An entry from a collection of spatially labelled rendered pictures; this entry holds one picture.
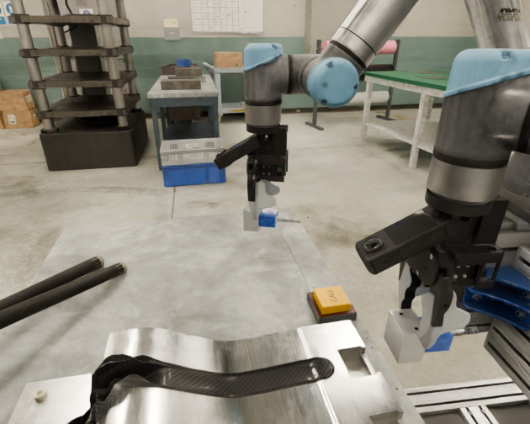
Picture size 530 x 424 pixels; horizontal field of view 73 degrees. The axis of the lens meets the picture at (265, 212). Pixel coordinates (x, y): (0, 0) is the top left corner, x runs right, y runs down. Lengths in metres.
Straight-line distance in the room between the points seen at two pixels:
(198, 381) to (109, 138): 3.85
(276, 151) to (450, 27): 7.52
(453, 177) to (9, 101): 6.77
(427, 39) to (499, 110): 7.56
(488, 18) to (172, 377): 0.83
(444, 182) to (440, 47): 7.70
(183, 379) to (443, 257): 0.36
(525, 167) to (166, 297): 0.77
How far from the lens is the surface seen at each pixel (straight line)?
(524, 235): 0.86
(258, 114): 0.74
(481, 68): 0.41
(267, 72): 0.73
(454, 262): 0.48
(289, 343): 0.60
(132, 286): 0.90
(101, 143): 4.30
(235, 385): 0.56
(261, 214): 0.84
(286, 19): 6.89
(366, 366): 0.60
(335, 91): 0.60
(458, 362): 1.96
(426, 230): 0.46
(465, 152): 0.43
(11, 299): 0.86
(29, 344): 0.84
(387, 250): 0.45
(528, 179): 0.85
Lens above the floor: 1.32
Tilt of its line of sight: 26 degrees down
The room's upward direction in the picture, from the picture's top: straight up
